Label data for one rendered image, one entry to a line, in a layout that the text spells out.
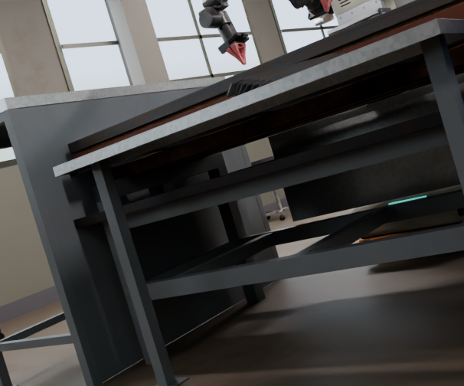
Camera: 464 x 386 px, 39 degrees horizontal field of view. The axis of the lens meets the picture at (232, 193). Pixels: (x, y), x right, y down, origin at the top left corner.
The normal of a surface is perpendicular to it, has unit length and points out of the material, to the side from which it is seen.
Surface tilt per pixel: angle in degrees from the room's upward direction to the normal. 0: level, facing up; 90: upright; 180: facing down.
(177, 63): 90
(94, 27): 90
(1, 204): 90
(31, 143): 90
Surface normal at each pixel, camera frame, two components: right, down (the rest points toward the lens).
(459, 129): -0.57, 0.20
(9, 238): 0.70, -0.18
